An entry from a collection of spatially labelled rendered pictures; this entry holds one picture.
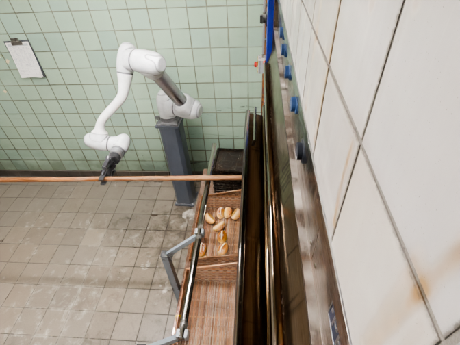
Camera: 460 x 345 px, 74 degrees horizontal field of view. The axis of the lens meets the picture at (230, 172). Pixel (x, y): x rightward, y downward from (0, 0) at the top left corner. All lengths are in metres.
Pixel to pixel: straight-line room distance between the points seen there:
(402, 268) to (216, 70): 2.62
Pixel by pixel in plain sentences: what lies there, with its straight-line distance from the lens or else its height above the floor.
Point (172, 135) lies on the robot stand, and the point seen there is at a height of 0.90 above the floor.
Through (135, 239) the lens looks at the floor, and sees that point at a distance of 3.12.
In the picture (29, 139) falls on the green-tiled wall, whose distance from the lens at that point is 3.95.
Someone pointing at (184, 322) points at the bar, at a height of 1.17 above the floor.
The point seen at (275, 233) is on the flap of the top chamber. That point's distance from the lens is 0.83.
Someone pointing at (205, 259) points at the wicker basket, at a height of 0.74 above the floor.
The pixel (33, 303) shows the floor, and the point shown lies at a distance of 3.16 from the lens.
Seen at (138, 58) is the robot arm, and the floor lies 1.71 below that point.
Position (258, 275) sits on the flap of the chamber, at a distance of 1.13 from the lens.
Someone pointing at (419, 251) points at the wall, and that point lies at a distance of 0.19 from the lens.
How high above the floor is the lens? 2.40
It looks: 43 degrees down
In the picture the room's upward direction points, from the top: 4 degrees counter-clockwise
